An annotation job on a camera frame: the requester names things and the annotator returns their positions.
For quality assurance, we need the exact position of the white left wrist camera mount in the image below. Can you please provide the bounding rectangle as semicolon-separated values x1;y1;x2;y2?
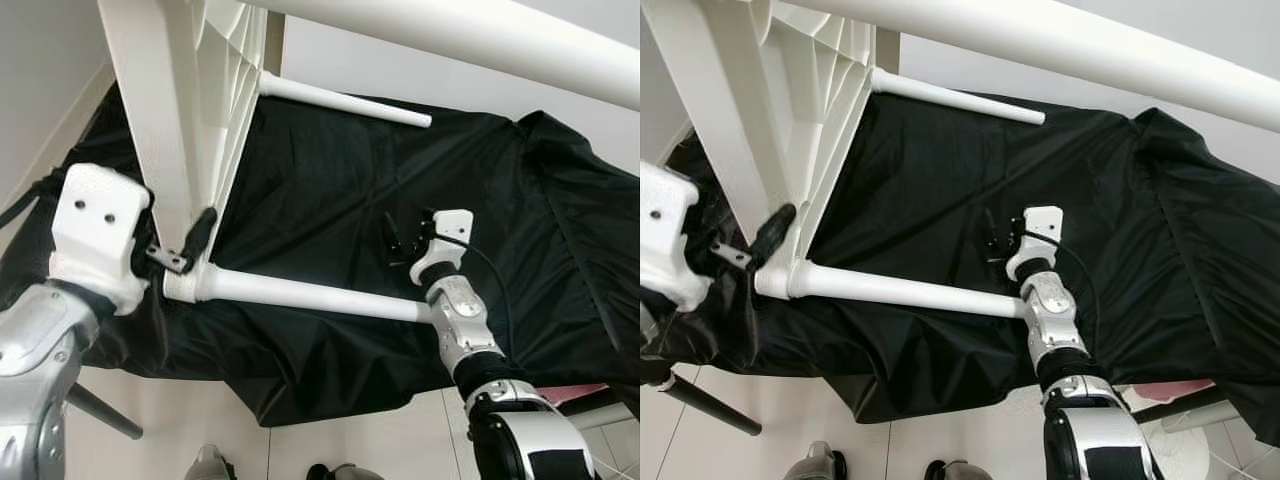
640;160;714;313
47;162;152;317

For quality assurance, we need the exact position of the black cloth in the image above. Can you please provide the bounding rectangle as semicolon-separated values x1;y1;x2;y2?
0;85;640;429
640;85;1280;449

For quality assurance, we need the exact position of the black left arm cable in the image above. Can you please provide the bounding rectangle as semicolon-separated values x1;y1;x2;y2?
0;178;61;233

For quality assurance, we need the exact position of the white plastic table leg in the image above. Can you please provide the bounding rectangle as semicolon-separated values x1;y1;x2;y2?
240;0;640;111
162;260;436;324
755;258;1031;321
775;0;1280;134
870;66;1047;127
258;68;434;129

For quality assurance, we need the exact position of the grey robot right foot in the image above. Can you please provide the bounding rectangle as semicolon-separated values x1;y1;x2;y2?
305;462;386;480
923;458;993;480

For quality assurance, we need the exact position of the pink plastic seat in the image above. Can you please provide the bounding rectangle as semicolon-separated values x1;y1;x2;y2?
1125;380;1216;403
545;383;609;403

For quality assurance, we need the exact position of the grey robot left foot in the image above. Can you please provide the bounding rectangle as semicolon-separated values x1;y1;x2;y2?
783;442;849;480
185;445;238;480

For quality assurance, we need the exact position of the grey robot foot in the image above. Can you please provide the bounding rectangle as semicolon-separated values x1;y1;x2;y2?
783;442;849;480
305;462;386;480
923;458;993;480
185;445;238;480

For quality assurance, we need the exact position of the white plastic table top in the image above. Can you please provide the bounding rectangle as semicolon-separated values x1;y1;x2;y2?
95;0;286;276
640;0;901;276

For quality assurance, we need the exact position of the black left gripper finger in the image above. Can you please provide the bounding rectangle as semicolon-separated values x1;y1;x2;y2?
750;203;799;270
180;206;219;267

